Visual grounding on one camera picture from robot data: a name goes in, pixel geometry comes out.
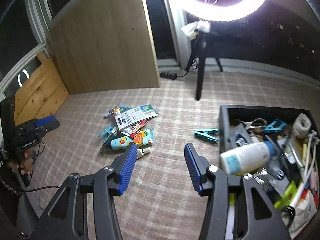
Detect white blue-cap bottle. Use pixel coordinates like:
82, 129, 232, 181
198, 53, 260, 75
220, 141, 277, 176

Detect cartoon dragon keychain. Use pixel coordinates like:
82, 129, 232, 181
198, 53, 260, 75
104, 106, 121, 119

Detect person left hand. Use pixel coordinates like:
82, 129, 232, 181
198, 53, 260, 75
7, 148, 34, 175

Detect small cream lotion bottle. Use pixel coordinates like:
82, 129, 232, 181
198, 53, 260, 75
137, 147, 152, 159

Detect pine wood board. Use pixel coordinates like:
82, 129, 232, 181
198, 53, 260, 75
14, 53, 69, 126

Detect black pen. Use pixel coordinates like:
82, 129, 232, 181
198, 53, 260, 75
100, 128, 117, 152

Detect red white sachet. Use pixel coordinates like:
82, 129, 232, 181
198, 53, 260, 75
122, 120, 148, 139

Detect teal clothes peg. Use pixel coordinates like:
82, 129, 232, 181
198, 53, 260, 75
194, 128, 219, 144

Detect teal fruit print tube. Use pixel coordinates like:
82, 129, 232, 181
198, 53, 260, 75
111, 128, 155, 150

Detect white printed blister card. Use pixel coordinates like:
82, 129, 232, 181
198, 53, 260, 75
115, 104, 158, 131

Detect black storage tray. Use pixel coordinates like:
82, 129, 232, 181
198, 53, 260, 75
219, 105, 319, 239

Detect black power strip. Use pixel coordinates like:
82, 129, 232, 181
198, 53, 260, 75
159, 72, 177, 80

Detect large brown cardboard panel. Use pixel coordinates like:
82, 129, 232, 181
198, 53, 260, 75
48, 0, 160, 94

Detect white tape roll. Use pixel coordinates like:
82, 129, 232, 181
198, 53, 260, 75
292, 113, 312, 139

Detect black tripod stand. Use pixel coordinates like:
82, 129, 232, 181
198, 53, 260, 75
185, 31, 211, 101

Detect white paper bag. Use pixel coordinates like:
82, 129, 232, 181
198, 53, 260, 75
289, 190, 317, 239

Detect white cable with connectors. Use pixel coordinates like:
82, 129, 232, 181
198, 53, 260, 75
287, 129, 320, 210

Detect white ring light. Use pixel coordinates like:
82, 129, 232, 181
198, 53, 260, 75
175, 0, 270, 23

